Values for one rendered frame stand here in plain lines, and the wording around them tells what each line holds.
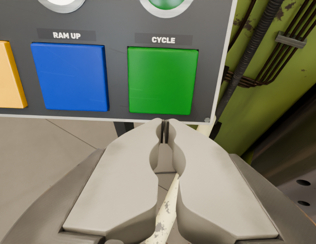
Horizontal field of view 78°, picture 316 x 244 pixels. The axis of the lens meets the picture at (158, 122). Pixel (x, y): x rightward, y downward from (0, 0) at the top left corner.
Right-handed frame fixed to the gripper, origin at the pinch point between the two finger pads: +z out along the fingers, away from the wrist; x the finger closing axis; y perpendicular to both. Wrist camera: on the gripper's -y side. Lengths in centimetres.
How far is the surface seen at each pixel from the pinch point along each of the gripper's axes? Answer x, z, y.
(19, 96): -16.5, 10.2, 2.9
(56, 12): -10.8, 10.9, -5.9
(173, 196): 4.9, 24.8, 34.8
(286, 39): 24.6, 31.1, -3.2
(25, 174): -76, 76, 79
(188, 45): 2.5, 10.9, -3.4
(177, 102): 1.8, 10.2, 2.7
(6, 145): -95, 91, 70
